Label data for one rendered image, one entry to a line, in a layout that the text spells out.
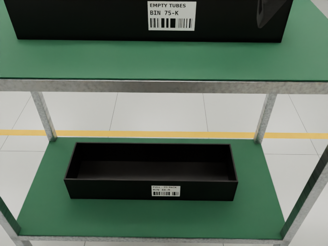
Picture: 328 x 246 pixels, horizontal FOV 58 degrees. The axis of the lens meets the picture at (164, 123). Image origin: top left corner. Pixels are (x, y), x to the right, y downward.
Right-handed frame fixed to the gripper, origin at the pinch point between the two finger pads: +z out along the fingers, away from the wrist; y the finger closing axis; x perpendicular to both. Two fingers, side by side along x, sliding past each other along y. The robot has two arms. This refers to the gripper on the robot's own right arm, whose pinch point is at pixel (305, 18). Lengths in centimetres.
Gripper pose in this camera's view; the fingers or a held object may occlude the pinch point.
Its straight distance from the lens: 37.7
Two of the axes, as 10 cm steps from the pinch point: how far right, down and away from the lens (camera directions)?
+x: 0.1, 9.3, -3.7
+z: -0.1, 3.7, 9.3
